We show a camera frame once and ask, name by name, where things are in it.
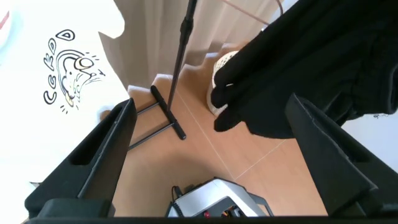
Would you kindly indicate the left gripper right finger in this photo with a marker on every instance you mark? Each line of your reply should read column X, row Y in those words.
column 342, row 168

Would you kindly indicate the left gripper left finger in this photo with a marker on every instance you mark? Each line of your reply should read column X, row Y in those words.
column 93, row 161

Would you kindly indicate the white printed t-shirt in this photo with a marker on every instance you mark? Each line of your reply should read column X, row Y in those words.
column 31, row 109

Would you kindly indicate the black garment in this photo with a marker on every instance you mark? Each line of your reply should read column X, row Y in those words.
column 311, row 62

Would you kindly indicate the pink clothes hanger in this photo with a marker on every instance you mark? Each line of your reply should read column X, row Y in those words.
column 248, row 14

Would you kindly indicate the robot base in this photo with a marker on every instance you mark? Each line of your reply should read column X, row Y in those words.
column 214, row 199

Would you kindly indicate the black clothes rack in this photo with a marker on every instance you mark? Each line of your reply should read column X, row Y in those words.
column 178, row 62

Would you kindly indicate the white laundry basket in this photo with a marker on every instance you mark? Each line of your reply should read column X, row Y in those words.
column 222, row 63

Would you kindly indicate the beige curtain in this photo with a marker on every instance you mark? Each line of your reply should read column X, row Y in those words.
column 149, row 40

